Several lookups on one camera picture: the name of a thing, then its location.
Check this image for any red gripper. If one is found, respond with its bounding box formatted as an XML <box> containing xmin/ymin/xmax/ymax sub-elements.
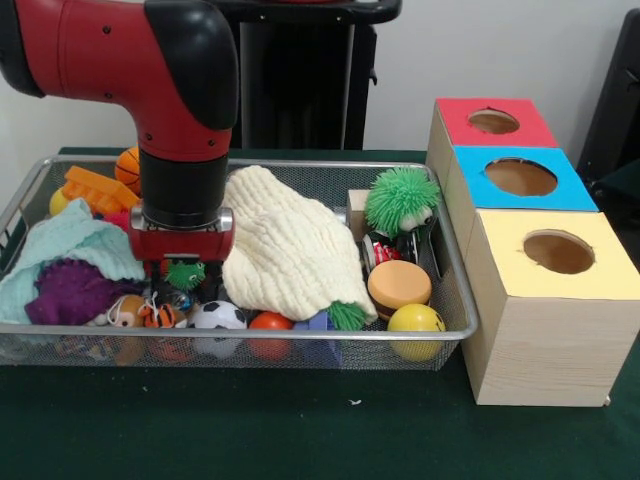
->
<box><xmin>128</xmin><ymin>227</ymin><xmax>236</xmax><ymax>299</ymax></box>

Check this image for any small green spiky ball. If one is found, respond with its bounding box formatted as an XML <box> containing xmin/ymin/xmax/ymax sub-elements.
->
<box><xmin>164</xmin><ymin>259</ymin><xmax>207</xmax><ymax>290</ymax></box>

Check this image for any silver mesh bin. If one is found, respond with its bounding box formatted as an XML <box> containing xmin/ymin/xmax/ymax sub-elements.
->
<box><xmin>0</xmin><ymin>154</ymin><xmax>480</xmax><ymax>372</ymax></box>

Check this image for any wooden box with three holes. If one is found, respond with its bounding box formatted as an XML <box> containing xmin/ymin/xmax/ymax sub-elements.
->
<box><xmin>426</xmin><ymin>97</ymin><xmax>640</xmax><ymax>407</ymax></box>

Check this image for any toy soccer ball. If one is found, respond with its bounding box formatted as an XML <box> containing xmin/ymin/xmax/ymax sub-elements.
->
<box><xmin>192</xmin><ymin>299</ymin><xmax>249</xmax><ymax>359</ymax></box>

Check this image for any plain orange ball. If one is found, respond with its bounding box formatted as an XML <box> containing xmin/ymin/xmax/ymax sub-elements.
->
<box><xmin>247</xmin><ymin>311</ymin><xmax>295</xmax><ymax>362</ymax></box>

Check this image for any cream knitted cloth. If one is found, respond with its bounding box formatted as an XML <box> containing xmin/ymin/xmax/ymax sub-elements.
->
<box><xmin>222</xmin><ymin>164</ymin><xmax>379</xmax><ymax>324</ymax></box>

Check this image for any purple bumpy soft toy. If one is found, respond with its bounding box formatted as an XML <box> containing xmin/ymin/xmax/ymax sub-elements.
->
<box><xmin>25</xmin><ymin>259</ymin><xmax>144</xmax><ymax>326</ymax></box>

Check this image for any orange toy basketball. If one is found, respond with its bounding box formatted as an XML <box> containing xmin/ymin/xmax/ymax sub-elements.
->
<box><xmin>114</xmin><ymin>146</ymin><xmax>143</xmax><ymax>196</ymax></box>

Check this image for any mint knitted cloth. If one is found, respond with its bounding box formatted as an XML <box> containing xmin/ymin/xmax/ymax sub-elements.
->
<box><xmin>0</xmin><ymin>198</ymin><xmax>146</xmax><ymax>325</ymax></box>

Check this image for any large orange toy brick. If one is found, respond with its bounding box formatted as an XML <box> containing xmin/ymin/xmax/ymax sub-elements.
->
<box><xmin>62</xmin><ymin>165</ymin><xmax>142</xmax><ymax>216</ymax></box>

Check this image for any dark green table cloth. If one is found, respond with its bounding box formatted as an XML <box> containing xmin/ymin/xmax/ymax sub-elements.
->
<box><xmin>0</xmin><ymin>146</ymin><xmax>640</xmax><ymax>480</ymax></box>
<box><xmin>589</xmin><ymin>158</ymin><xmax>640</xmax><ymax>241</ymax></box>

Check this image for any toy burger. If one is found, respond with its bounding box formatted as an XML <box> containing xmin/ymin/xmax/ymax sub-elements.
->
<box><xmin>367</xmin><ymin>259</ymin><xmax>433</xmax><ymax>322</ymax></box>

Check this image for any large green spiky ball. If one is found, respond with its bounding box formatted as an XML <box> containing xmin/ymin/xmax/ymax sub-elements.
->
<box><xmin>363</xmin><ymin>167</ymin><xmax>442</xmax><ymax>236</ymax></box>

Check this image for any yellow smiley ball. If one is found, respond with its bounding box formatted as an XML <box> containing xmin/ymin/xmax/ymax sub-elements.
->
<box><xmin>387</xmin><ymin>303</ymin><xmax>447</xmax><ymax>362</ymax></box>

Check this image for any black stand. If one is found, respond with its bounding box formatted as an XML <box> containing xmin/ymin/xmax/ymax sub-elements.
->
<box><xmin>577</xmin><ymin>7</ymin><xmax>640</xmax><ymax>174</ymax></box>

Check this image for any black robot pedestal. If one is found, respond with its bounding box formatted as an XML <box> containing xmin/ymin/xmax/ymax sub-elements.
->
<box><xmin>192</xmin><ymin>0</ymin><xmax>404</xmax><ymax>150</ymax></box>

